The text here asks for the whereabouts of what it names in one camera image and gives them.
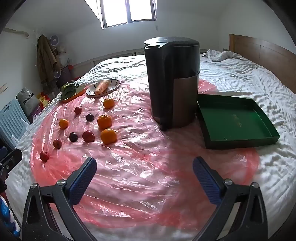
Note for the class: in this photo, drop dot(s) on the wooden headboard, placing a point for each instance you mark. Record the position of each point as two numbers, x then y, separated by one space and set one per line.
266 51

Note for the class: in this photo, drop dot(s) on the dark maroon box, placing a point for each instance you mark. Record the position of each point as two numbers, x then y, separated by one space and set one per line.
68 72

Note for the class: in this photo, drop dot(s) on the carrot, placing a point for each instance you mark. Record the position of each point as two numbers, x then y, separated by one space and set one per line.
101 87

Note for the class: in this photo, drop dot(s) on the light blue ribbed radiator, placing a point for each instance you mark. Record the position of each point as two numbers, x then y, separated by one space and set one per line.
11 120

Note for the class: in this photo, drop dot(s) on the black and bronze electric kettle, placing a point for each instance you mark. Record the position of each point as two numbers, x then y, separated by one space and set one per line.
173 92

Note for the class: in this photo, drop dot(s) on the orange plate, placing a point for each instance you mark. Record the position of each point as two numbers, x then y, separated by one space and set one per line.
80 91

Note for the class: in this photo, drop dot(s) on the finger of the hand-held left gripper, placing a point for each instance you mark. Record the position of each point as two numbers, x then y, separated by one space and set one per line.
2 151
11 158

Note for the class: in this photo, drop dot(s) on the dark purple plum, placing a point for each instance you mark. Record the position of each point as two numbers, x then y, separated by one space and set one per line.
73 136
90 117

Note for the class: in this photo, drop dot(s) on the grey printed bag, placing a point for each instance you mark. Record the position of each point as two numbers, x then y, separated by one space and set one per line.
26 99

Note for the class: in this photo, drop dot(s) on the crumpled white blanket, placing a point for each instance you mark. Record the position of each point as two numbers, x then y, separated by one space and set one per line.
222 55

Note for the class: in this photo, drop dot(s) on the window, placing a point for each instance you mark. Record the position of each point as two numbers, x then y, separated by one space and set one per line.
115 11

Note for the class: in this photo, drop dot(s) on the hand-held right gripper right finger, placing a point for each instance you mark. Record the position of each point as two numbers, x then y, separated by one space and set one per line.
205 180

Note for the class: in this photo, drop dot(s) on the pink plastic sheet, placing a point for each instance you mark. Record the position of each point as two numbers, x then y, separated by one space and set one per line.
138 162

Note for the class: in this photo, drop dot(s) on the green leafy vegetable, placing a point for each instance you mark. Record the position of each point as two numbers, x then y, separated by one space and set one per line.
68 90

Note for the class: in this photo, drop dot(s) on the green tray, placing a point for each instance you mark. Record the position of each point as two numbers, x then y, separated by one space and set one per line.
231 120

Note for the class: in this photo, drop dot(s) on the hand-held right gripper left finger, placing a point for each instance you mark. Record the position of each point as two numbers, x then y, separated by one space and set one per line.
83 180

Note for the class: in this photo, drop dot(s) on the yellow box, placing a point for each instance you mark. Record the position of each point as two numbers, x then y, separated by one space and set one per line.
42 99

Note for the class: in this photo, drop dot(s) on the orange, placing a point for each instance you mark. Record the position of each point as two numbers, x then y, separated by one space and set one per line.
63 123
108 136
109 103
104 121

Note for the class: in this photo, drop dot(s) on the white bed sheet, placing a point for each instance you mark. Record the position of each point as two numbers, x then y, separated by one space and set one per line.
242 76

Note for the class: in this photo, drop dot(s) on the striped white plate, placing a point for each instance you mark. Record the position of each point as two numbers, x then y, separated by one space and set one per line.
113 84

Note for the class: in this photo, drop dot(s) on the blue white patterned cloth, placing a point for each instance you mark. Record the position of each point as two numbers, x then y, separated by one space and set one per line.
4 208

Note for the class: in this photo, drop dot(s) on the brown hanging coat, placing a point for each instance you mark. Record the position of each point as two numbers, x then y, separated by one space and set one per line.
46 60

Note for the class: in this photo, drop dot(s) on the white fan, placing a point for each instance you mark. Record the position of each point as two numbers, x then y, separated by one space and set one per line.
54 39

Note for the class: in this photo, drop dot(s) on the red apple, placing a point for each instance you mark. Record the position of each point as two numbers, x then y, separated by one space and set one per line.
88 136
78 110
57 143
44 156

